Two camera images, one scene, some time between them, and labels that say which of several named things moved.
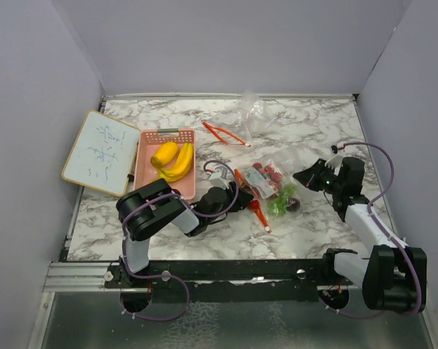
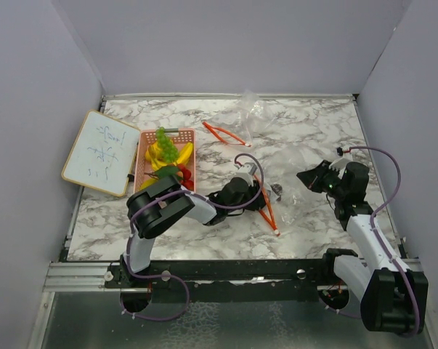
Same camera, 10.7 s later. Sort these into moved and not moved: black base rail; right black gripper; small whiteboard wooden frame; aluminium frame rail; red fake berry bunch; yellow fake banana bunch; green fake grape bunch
Moved: green fake grape bunch; yellow fake banana bunch; red fake berry bunch
Not moved: small whiteboard wooden frame; right black gripper; aluminium frame rail; black base rail
